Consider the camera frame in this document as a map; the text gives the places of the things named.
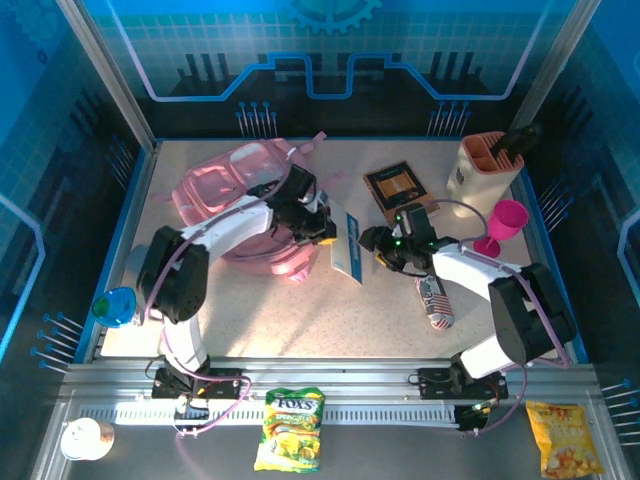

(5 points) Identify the white and blue book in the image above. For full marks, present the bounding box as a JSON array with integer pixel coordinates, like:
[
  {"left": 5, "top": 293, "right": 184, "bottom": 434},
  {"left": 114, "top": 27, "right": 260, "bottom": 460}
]
[{"left": 329, "top": 199, "right": 365, "bottom": 286}]

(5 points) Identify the flag pattern can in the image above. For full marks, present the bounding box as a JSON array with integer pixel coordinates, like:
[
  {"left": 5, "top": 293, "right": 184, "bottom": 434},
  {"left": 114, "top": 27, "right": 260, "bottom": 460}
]
[{"left": 415, "top": 275, "right": 455, "bottom": 330}]

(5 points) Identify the brown cover book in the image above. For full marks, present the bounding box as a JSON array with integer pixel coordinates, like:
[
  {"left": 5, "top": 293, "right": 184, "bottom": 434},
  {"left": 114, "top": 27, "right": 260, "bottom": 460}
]
[{"left": 363, "top": 160, "right": 435, "bottom": 219}]

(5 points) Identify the pink student backpack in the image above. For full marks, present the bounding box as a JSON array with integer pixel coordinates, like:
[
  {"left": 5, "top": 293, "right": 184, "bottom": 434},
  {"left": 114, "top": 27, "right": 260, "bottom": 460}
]
[{"left": 152, "top": 132, "right": 346, "bottom": 281}]

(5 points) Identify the green yellow candy bag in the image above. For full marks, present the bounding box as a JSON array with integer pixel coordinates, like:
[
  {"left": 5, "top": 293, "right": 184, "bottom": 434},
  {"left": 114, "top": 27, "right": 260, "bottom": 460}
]
[{"left": 253, "top": 387, "right": 326, "bottom": 474}]

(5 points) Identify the yellow snack bag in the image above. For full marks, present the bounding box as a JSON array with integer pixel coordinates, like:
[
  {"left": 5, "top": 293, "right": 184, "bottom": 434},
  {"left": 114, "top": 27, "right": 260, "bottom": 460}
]
[{"left": 525, "top": 401, "right": 604, "bottom": 479}]

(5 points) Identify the cream holder with orange rim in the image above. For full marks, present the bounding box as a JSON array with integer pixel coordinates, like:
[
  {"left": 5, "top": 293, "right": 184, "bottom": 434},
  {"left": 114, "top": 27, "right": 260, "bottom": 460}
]
[{"left": 446, "top": 131, "right": 525, "bottom": 219}]

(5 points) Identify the magenta plastic goblet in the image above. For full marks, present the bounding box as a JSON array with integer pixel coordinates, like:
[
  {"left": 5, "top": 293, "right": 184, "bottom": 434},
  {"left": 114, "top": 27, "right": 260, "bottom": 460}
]
[{"left": 473, "top": 199, "right": 530, "bottom": 260}]

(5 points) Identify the slotted metal strip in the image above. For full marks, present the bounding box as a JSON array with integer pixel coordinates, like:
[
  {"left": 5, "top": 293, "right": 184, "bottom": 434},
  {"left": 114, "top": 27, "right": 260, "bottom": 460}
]
[{"left": 79, "top": 405, "right": 459, "bottom": 427}]

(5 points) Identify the black controller box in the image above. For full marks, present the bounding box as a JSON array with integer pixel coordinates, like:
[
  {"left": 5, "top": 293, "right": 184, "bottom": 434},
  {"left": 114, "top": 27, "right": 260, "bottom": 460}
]
[
  {"left": 453, "top": 402, "right": 496, "bottom": 432},
  {"left": 173, "top": 399, "right": 211, "bottom": 424}
]

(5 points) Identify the white paper cup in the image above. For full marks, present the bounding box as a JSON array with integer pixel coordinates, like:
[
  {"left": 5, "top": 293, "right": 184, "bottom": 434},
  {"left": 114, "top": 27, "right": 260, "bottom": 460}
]
[{"left": 60, "top": 418, "right": 115, "bottom": 461}]

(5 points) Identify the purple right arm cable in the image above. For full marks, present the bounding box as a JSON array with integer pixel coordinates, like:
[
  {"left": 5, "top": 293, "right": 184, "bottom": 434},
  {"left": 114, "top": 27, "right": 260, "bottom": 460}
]
[{"left": 432, "top": 198, "right": 571, "bottom": 436}]

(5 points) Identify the aluminium mounting rail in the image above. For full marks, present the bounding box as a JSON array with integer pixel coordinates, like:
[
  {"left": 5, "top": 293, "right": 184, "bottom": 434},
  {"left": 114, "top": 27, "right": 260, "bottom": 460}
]
[{"left": 62, "top": 357, "right": 599, "bottom": 401}]

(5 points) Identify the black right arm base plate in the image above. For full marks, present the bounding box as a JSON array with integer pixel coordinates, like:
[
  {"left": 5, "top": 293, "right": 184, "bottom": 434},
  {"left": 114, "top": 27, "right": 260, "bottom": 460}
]
[{"left": 417, "top": 367, "right": 509, "bottom": 401}]

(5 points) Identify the black handle in holder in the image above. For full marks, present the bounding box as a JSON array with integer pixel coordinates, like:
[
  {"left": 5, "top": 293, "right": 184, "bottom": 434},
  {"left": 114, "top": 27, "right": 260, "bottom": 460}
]
[{"left": 492, "top": 122, "right": 545, "bottom": 156}]

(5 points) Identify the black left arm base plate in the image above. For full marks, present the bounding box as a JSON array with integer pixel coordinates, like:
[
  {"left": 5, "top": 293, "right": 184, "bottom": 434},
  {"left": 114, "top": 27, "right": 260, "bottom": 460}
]
[{"left": 151, "top": 367, "right": 251, "bottom": 401}]

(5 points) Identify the aluminium frame post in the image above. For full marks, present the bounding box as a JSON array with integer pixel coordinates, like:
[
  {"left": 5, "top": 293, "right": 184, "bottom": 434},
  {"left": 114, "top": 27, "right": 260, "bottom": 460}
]
[
  {"left": 55, "top": 0, "right": 160, "bottom": 154},
  {"left": 508, "top": 0, "right": 604, "bottom": 144}
]

